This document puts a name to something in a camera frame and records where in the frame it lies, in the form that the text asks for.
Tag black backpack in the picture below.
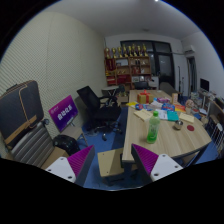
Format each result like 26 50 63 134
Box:
52 134 81 157

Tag yellow notepad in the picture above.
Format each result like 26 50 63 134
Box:
179 112 195 124

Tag purple sign board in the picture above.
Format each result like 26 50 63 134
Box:
48 94 80 133

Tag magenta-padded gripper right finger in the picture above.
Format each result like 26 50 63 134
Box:
130 143 184 185

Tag white booklet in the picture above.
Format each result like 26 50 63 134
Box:
156 108 169 120

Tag small round side table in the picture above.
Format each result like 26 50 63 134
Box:
101 85 120 98

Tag white air conditioner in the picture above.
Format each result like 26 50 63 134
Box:
183 45 197 57

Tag computer monitor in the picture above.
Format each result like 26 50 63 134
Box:
199 78 210 93

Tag dark suitcase with tan trim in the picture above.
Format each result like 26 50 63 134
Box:
0 79 45 149

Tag wooden shelf unit with trophies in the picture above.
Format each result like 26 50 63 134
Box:
103 43 153 87

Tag orange gift box red ribbon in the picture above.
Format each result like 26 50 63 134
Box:
136 89 155 105

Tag grey ribbed suitcase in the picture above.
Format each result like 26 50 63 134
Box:
9 121 55 168

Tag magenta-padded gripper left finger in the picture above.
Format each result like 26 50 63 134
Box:
45 144 96 188

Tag blue box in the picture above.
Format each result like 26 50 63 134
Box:
161 102 176 112

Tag teal book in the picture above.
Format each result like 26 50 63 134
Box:
166 110 180 122

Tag tan cardboard carton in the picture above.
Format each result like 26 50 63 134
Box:
170 92 179 104

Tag pink flower pot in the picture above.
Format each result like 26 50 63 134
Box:
185 98 196 116

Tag light wooden stool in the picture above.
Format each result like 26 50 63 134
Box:
97 147 134 186

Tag pink box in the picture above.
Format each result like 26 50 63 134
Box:
156 96 171 104

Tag black office chair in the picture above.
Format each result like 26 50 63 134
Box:
76 85 123 134

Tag green tea bottle green cap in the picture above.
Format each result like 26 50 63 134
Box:
146 110 161 145

